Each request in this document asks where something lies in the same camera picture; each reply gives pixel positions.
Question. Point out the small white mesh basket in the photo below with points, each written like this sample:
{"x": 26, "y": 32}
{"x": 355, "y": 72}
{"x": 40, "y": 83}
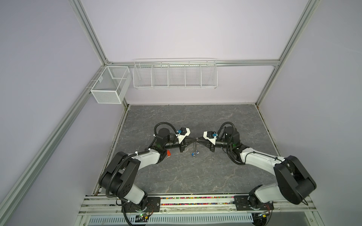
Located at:
{"x": 112, "y": 85}

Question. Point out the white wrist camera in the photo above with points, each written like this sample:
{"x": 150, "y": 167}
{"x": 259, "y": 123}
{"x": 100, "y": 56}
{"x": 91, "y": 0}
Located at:
{"x": 181, "y": 134}
{"x": 211, "y": 136}

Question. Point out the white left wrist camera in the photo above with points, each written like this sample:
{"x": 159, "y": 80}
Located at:
{"x": 181, "y": 134}

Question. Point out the blue key tag with key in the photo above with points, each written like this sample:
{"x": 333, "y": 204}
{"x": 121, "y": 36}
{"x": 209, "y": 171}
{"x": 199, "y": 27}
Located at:
{"x": 194, "y": 154}

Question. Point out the left aluminium frame post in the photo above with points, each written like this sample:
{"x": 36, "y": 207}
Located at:
{"x": 95, "y": 43}

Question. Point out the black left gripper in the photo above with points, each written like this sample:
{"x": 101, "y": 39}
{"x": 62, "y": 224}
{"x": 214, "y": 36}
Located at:
{"x": 183, "y": 145}

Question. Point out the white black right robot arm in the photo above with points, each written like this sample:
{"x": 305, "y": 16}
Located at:
{"x": 293, "y": 182}

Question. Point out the white vented cable duct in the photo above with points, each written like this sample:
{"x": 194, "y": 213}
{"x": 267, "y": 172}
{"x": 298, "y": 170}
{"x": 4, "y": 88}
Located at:
{"x": 173, "y": 219}

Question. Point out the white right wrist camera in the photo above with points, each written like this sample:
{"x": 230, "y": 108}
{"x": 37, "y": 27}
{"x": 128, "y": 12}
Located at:
{"x": 211, "y": 136}

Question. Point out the long white wire basket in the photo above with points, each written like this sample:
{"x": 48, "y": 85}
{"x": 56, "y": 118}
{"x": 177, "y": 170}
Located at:
{"x": 181, "y": 73}

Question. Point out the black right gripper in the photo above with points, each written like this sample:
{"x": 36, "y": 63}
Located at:
{"x": 210, "y": 146}

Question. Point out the aluminium base rail with beads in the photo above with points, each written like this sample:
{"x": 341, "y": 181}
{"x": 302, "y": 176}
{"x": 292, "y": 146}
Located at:
{"x": 193, "y": 204}

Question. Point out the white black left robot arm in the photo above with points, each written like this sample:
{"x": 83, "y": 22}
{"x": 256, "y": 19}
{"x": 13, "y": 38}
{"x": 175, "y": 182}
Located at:
{"x": 118, "y": 178}

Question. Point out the aluminium frame corner post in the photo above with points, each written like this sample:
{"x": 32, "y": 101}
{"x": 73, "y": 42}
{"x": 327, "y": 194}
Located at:
{"x": 303, "y": 21}

